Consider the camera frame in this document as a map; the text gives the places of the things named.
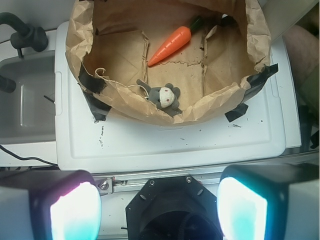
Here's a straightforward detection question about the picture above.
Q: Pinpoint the orange plastic carrot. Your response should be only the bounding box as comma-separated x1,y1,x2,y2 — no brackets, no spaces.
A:
147,16,204,67

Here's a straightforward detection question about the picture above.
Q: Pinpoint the thin black cable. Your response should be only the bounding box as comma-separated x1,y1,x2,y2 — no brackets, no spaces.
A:
0,144,59,167

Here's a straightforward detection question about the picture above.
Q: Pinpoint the grey toy sink basin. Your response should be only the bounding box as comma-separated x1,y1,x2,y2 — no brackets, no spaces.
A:
0,50,56,145

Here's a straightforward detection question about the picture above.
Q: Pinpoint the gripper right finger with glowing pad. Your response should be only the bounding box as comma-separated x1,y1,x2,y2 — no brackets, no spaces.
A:
217,163,320,240

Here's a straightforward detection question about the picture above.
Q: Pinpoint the dark grey toy faucet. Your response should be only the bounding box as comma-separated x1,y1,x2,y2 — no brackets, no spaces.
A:
0,12,49,59

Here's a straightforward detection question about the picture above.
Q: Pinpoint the aluminium rail with bracket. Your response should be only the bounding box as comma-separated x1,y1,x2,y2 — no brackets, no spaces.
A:
93,169,222,196

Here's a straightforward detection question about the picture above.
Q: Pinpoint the crumpled brown paper bag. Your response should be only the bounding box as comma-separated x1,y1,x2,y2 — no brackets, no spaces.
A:
65,0,278,126

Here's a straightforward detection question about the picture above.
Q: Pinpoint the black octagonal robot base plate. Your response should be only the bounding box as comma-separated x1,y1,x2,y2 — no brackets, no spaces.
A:
125,175,224,240

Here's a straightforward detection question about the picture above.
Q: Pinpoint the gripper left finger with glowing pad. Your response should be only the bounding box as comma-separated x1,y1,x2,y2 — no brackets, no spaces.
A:
0,169,102,240

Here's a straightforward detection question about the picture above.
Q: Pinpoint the grey plush mouse toy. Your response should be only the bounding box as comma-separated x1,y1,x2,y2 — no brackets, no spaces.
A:
136,79,182,117

